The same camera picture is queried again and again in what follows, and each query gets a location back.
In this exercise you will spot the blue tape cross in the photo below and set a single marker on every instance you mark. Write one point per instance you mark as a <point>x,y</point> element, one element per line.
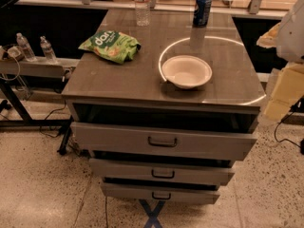
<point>152,213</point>

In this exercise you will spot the grey middle drawer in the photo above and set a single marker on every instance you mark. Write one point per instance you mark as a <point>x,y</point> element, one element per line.
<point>148,171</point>

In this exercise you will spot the grey bottom drawer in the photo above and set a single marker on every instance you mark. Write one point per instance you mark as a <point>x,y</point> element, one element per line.
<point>140,192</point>

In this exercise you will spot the water bottle on bench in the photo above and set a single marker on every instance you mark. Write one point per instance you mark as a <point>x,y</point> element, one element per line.
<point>23,43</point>
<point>48,50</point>

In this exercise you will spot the grey drawer cabinet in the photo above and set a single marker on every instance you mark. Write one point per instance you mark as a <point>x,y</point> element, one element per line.
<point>136,93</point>

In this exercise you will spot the grey drawer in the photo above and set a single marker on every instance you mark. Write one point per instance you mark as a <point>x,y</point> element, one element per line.
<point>163,142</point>
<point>148,171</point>
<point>140,192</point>

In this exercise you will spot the white bowl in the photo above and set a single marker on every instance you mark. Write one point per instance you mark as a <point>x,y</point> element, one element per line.
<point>186,71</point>

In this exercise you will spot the blue soda can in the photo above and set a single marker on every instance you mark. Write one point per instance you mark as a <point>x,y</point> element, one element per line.
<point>201,12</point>

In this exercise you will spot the green chip bag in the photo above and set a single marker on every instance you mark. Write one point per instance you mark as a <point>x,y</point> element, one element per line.
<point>112,45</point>

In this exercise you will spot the left water bottle on bench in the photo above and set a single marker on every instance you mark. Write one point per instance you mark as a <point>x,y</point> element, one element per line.
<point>23,43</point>

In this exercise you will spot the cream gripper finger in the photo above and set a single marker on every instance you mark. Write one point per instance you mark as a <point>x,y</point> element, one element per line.
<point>288,90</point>
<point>268,39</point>

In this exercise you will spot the grey top drawer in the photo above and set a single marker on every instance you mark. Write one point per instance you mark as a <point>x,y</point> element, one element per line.
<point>163,142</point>

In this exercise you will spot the clear water bottle on cabinet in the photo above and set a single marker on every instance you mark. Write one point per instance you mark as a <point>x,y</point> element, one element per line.
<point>142,9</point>

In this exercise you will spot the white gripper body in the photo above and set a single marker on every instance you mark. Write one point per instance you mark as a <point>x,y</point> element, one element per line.
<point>292,35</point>

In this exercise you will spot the right water bottle on bench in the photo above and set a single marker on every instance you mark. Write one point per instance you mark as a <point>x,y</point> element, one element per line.
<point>48,50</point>

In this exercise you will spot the black metal side bench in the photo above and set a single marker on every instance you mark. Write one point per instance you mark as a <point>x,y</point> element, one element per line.
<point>13,101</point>

